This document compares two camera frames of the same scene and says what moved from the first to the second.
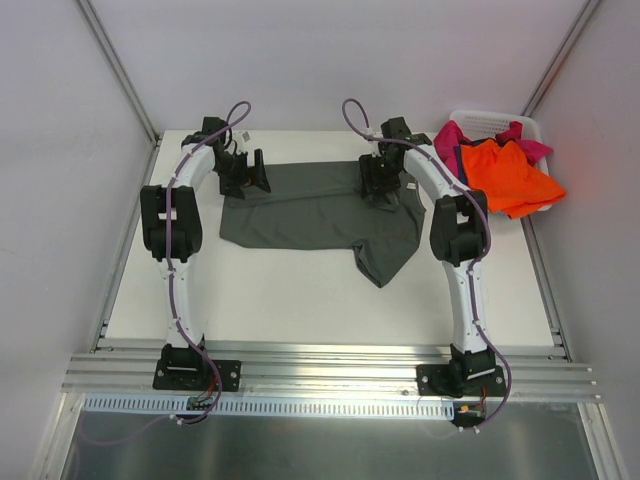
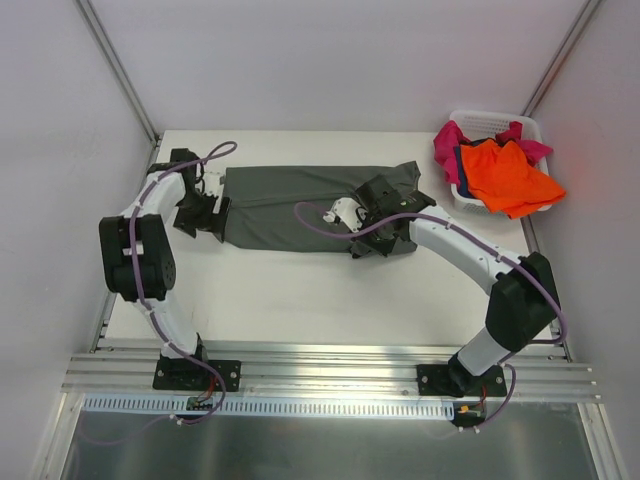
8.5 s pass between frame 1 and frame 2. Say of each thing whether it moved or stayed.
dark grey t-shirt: moved
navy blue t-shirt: stayed
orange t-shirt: stayed
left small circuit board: stayed
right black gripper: moved
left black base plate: stayed
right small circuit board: stayed
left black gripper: moved
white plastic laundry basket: stayed
